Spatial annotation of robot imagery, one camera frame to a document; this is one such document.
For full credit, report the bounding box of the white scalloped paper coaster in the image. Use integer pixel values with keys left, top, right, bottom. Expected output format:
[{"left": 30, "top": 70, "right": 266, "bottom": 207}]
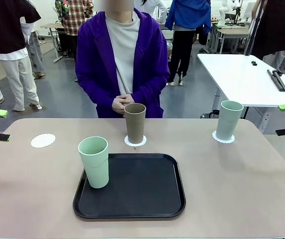
[
  {"left": 30, "top": 133, "right": 57, "bottom": 149},
  {"left": 211, "top": 130, "right": 236, "bottom": 144},
  {"left": 124, "top": 134, "right": 148, "bottom": 146}
]

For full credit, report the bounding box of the pale green plastic cup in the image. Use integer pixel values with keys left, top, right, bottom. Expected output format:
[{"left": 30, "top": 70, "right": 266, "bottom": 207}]
[
  {"left": 78, "top": 136, "right": 109, "bottom": 189},
  {"left": 215, "top": 100, "right": 244, "bottom": 140}
]

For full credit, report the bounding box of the brown plastic cup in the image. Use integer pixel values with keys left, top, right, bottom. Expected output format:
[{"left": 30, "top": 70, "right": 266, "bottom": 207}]
[{"left": 124, "top": 103, "right": 147, "bottom": 144}]

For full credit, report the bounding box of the person's right forearm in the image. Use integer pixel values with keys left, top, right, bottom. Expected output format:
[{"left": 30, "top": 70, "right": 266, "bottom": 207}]
[{"left": 75, "top": 74, "right": 118, "bottom": 105}]

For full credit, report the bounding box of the person's left forearm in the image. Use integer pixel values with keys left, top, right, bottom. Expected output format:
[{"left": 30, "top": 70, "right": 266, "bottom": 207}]
[{"left": 131, "top": 74, "right": 170, "bottom": 104}]

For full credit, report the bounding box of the person's right hand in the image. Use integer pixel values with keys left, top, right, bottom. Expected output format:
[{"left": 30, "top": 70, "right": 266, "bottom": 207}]
[{"left": 111, "top": 98, "right": 127, "bottom": 115}]

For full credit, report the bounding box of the person's left hand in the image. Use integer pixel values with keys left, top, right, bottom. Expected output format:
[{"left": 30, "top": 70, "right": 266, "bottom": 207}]
[{"left": 118, "top": 94, "right": 133, "bottom": 105}]

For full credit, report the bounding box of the black folded tripod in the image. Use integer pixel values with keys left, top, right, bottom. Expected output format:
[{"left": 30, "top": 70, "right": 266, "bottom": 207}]
[{"left": 267, "top": 69, "right": 285, "bottom": 92}]

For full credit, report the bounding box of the white table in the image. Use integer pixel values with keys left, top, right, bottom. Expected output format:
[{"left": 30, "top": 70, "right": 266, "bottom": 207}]
[{"left": 197, "top": 53, "right": 285, "bottom": 132}]

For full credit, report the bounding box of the person in grey trousers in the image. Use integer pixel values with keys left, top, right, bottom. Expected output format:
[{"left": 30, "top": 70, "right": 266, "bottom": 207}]
[{"left": 20, "top": 17, "right": 46, "bottom": 78}]

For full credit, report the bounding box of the person in black coat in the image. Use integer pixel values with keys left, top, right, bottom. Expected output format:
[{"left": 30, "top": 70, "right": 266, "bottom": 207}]
[{"left": 250, "top": 0, "right": 285, "bottom": 71}]

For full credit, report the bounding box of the person in black top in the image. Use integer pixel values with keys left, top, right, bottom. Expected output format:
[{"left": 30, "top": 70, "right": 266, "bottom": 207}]
[{"left": 0, "top": 0, "right": 43, "bottom": 112}]

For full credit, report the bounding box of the grey desk with robot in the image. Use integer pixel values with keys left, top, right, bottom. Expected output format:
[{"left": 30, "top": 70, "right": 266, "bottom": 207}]
[{"left": 210, "top": 21, "right": 252, "bottom": 54}]

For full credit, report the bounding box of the grey background desk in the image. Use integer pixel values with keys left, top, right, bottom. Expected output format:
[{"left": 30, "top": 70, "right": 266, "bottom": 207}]
[{"left": 40, "top": 23, "right": 67, "bottom": 63}]

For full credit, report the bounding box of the person in purple hoodie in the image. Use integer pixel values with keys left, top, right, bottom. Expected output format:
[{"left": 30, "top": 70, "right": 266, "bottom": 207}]
[{"left": 75, "top": 0, "right": 171, "bottom": 119}]

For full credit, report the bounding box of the black round bag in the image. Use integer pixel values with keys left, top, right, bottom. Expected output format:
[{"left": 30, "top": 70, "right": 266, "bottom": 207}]
[{"left": 198, "top": 24, "right": 209, "bottom": 46}]

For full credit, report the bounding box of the person in plaid shirt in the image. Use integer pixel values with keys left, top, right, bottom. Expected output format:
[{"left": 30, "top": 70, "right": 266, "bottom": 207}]
[{"left": 55, "top": 0, "right": 95, "bottom": 82}]

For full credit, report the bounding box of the person in blue jacket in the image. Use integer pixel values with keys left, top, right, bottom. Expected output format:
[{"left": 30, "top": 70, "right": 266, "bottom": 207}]
[{"left": 164, "top": 0, "right": 212, "bottom": 86}]

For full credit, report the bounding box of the black plastic tray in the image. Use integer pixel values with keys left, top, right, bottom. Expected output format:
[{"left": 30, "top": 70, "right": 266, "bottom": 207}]
[{"left": 73, "top": 153, "right": 187, "bottom": 220}]

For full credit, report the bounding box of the person in white shirt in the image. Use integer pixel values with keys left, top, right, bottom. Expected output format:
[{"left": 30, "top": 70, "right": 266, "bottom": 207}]
[{"left": 134, "top": 0, "right": 168, "bottom": 23}]

